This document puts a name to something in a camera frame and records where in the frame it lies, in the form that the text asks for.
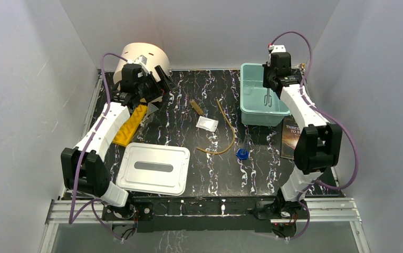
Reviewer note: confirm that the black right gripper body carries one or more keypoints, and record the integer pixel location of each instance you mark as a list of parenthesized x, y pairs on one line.
[(267, 75)]

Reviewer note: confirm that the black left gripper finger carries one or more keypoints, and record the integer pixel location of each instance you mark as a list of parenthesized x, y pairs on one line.
[(152, 90), (165, 83)]

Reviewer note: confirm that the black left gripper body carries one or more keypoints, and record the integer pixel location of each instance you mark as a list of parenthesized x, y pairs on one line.
[(155, 84)]

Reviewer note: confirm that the metal crucible tongs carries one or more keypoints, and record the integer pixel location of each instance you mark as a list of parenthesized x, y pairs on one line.
[(268, 98)]

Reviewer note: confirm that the small clear glass beaker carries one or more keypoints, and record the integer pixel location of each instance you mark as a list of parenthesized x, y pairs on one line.
[(248, 88)]

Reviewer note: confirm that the yellow test tube rack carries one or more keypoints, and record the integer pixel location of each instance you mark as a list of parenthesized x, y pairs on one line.
[(129, 128)]

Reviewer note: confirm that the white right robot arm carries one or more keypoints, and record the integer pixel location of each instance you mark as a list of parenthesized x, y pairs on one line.
[(318, 146)]

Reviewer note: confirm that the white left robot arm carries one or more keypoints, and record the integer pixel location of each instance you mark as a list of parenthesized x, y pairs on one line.
[(83, 166)]

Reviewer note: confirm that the clear glass funnel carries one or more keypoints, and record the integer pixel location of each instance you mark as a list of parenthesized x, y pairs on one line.
[(151, 108)]

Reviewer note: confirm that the beige cylindrical container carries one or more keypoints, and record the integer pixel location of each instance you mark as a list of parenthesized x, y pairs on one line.
[(145, 54)]

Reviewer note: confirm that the tan test tube brush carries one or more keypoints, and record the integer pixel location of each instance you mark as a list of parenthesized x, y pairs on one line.
[(196, 108)]

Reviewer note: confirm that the mint green plastic bin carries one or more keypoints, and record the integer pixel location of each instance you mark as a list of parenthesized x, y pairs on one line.
[(253, 110)]

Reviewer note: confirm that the white paper packet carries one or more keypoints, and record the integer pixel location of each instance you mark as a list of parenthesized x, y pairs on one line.
[(207, 124)]

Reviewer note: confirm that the brown paperback book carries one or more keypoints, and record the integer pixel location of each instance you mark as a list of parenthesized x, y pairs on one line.
[(290, 136)]

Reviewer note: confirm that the white rectangular bin lid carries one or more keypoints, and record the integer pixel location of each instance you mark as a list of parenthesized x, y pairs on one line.
[(153, 168)]

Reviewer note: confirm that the blue capped clear tube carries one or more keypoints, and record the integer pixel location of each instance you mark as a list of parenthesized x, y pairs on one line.
[(243, 153)]

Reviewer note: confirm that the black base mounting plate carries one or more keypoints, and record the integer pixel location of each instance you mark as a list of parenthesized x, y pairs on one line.
[(260, 214)]

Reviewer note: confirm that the aluminium frame rail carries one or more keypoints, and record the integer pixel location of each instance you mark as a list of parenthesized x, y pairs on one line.
[(321, 210)]

